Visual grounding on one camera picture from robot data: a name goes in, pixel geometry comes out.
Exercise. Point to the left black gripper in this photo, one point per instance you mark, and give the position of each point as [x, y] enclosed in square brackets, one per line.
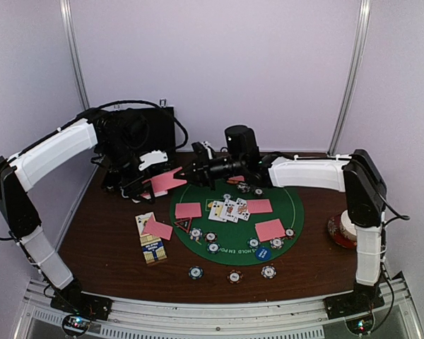
[131, 191]

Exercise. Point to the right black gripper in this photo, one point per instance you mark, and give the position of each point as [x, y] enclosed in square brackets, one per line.
[202, 171]

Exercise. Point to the blue pink chips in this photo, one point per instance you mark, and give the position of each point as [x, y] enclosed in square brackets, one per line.
[243, 187]
[276, 243]
[195, 234]

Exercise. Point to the face up spade card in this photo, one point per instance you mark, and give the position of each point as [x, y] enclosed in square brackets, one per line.
[215, 211]

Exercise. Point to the pink cards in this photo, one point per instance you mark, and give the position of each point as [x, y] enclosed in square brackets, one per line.
[269, 230]
[188, 210]

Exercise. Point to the pink backed card deck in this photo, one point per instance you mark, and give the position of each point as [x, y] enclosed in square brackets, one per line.
[162, 183]

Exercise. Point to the face down board card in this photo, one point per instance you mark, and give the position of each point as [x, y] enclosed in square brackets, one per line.
[259, 206]

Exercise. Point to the red black 100 chip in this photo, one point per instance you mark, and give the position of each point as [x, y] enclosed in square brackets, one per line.
[211, 237]

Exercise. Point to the single pink card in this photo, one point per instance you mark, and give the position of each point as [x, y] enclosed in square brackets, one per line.
[158, 229]

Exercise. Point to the blue small blind button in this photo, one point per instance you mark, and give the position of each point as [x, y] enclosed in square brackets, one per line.
[263, 253]

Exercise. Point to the blue green chip stack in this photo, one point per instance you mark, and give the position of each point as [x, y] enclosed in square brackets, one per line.
[195, 272]

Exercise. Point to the red black chip stack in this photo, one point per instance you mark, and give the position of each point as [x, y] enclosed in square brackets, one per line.
[234, 276]

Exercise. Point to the blue pink chip stack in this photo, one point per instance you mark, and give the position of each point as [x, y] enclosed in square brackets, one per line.
[268, 272]

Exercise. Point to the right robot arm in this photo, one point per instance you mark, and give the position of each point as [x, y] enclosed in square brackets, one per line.
[356, 175]

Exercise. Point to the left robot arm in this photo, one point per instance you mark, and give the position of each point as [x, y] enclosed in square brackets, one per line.
[21, 172]

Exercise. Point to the black poker chip case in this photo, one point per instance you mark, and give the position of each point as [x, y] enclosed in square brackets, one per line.
[162, 120]

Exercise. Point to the black red triangular button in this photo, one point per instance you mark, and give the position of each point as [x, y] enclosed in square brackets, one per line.
[185, 224]

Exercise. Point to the round green poker mat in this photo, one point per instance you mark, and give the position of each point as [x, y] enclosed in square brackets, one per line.
[232, 237]

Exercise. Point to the ace of spades card pack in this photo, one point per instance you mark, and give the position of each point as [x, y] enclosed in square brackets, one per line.
[141, 221]

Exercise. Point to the blue yellow card box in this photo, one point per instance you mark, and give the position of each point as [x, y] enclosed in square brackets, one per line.
[153, 249]

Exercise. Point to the white patterned teacup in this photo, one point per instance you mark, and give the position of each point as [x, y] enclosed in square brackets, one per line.
[346, 222]

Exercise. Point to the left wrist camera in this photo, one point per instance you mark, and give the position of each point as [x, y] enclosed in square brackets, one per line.
[152, 158]

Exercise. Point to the left aluminium frame post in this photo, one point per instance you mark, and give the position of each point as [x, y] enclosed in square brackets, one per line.
[67, 20]

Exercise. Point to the aluminium frame post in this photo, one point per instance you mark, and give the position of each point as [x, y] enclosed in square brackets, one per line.
[360, 40]
[67, 20]

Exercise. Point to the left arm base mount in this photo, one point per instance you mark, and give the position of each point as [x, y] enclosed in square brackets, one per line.
[74, 301]

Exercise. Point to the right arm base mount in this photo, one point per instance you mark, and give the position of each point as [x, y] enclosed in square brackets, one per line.
[351, 303]

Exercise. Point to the right aluminium frame post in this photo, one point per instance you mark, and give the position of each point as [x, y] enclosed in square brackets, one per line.
[360, 40]

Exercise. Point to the aluminium front rail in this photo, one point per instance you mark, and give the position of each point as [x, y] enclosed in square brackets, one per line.
[296, 318]

